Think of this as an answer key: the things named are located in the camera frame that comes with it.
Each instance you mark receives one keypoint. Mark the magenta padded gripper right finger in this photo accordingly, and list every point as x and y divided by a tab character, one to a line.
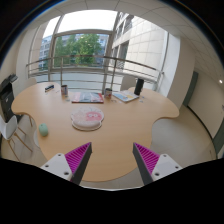
153	166

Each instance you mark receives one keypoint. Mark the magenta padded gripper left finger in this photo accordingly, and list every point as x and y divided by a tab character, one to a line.
70	166

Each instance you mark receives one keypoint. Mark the mint green computer mouse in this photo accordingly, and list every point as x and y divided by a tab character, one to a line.
43	129

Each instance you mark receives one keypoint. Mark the round pink mouse pad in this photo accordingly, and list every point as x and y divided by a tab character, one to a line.
87	118

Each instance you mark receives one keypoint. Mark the white chair with wooden legs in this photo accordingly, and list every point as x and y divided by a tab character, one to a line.
9	130

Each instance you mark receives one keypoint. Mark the red magazine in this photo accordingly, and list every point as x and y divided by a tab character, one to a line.
87	97

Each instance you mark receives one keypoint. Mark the left patterned mug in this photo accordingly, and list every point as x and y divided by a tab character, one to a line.
64	90

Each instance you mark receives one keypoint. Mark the patterned mug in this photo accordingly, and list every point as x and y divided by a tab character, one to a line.
107	93
64	90

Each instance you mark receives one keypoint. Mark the light blue open magazine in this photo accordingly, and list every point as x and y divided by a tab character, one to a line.
125	96

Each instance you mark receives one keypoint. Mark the small black box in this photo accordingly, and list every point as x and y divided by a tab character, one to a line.
49	88

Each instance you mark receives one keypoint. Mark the right patterned mug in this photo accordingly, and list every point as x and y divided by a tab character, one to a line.
107	93

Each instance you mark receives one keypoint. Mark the black cylindrical speaker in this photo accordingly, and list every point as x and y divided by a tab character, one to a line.
139	86

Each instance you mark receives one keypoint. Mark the dark green door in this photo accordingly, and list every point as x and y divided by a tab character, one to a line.
191	88

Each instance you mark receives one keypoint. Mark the metal window railing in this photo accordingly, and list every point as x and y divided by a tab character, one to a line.
91	72

